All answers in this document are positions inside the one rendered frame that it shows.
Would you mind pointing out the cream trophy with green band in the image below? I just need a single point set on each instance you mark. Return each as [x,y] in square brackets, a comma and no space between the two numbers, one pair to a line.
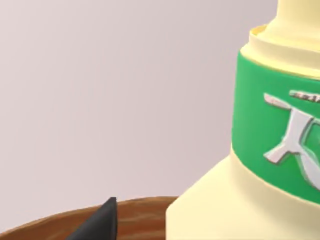
[250,175]

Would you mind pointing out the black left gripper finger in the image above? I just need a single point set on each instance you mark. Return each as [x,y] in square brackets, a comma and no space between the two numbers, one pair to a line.
[103,222]

